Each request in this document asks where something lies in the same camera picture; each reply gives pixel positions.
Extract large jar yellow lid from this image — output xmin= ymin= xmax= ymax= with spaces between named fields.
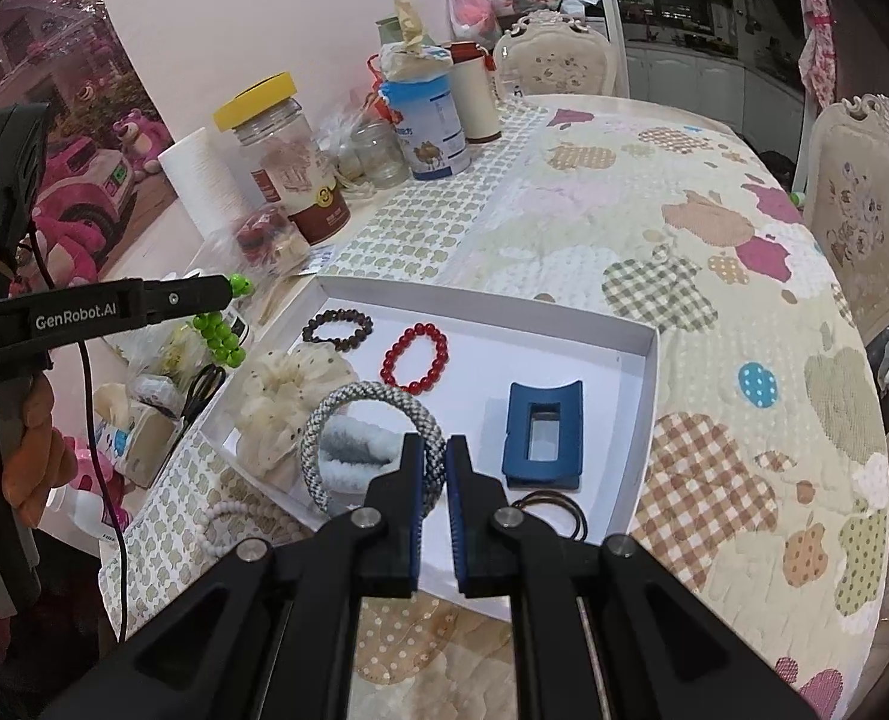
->
xmin=214 ymin=73 xmax=352 ymax=245

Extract white kitchen cabinets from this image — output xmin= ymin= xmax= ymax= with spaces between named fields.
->
xmin=617 ymin=0 xmax=806 ymax=137

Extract red bead bracelet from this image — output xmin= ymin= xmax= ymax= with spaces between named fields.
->
xmin=379 ymin=322 xmax=449 ymax=395

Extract blue hair claw clip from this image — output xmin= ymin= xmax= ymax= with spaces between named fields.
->
xmin=500 ymin=380 xmax=584 ymax=494

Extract plastic bag red contents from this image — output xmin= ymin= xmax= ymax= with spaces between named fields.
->
xmin=230 ymin=202 xmax=314 ymax=275

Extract white plastic bottle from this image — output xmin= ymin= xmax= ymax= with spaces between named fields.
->
xmin=47 ymin=487 xmax=127 ymax=545

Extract cream dotted scrunchie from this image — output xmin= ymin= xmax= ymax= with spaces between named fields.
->
xmin=236 ymin=349 xmax=359 ymax=492

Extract cream carved dining chair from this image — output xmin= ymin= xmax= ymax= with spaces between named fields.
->
xmin=800 ymin=94 xmax=889 ymax=338
xmin=493 ymin=11 xmax=618 ymax=100

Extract white paper towel roll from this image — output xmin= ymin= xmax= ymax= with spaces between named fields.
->
xmin=158 ymin=127 xmax=254 ymax=241

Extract black cable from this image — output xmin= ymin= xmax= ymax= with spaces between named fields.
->
xmin=77 ymin=341 xmax=132 ymax=642

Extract grey white braided bangle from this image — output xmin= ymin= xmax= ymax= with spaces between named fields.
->
xmin=298 ymin=381 xmax=447 ymax=518

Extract white bead bracelet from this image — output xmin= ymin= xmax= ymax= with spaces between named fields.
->
xmin=190 ymin=499 xmax=262 ymax=563

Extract pink bear wall poster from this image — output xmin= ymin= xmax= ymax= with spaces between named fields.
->
xmin=0 ymin=0 xmax=176 ymax=293

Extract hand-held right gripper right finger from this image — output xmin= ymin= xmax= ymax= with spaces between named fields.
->
xmin=448 ymin=433 xmax=813 ymax=720

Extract clear plastic bag yellow contents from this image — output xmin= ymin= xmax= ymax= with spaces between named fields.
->
xmin=115 ymin=322 xmax=213 ymax=391

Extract pink plastic toy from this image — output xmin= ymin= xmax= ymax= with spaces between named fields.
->
xmin=50 ymin=427 xmax=131 ymax=533

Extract black handled scissors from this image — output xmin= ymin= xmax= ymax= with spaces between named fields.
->
xmin=178 ymin=364 xmax=228 ymax=428

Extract cream canister red cap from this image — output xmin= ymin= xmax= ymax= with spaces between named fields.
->
xmin=448 ymin=41 xmax=504 ymax=145

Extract person's left hand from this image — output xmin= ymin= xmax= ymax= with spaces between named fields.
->
xmin=5 ymin=379 xmax=67 ymax=522

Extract black hair ties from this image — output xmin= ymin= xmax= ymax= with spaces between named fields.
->
xmin=508 ymin=490 xmax=590 ymax=541

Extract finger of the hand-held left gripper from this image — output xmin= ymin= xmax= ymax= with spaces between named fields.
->
xmin=10 ymin=274 xmax=237 ymax=372

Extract green bead bracelet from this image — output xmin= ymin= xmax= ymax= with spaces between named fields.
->
xmin=193 ymin=275 xmax=254 ymax=368

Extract brown bead bracelet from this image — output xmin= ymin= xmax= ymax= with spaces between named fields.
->
xmin=302 ymin=307 xmax=376 ymax=350

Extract tissue pack blue print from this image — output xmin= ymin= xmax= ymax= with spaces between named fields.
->
xmin=92 ymin=382 xmax=187 ymax=488

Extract white cardboard tray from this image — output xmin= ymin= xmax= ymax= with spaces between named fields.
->
xmin=190 ymin=274 xmax=659 ymax=627

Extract small empty glass jar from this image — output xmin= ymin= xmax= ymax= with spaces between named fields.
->
xmin=350 ymin=120 xmax=412 ymax=188

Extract pink hanging cloth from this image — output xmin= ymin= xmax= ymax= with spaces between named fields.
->
xmin=798 ymin=0 xmax=839 ymax=110

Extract quilted patchwork tablecloth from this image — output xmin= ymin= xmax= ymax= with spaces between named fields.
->
xmin=100 ymin=94 xmax=889 ymax=720

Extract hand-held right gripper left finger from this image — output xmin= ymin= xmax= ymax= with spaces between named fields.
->
xmin=40 ymin=433 xmax=425 ymax=720

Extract white fluffy scrunchie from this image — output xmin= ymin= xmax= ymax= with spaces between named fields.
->
xmin=317 ymin=416 xmax=408 ymax=496

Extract small white tissue packet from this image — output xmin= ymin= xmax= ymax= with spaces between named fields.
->
xmin=130 ymin=373 xmax=183 ymax=413

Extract red tasselled ornament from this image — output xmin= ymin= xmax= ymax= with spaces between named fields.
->
xmin=365 ymin=52 xmax=404 ymax=125

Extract blue white milk powder can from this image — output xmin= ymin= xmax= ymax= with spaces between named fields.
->
xmin=379 ymin=64 xmax=471 ymax=181

